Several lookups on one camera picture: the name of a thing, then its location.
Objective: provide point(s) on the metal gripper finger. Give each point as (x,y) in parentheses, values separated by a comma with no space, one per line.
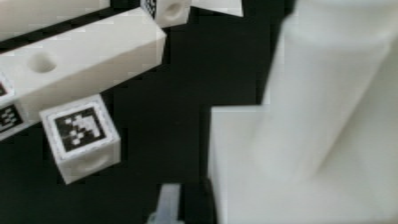
(166,214)

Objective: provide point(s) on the white chair seat block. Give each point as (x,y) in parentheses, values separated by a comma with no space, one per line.
(302,163)

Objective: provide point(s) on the long white chair side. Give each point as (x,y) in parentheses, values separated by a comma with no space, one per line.
(73,65)

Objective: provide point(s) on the white cube with hole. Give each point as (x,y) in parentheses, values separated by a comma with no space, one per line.
(82,136)

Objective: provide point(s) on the small white tagged cube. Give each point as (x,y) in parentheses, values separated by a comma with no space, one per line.
(169,11)

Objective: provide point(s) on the white marker base plate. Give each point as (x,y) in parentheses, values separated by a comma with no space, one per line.
(224,6)

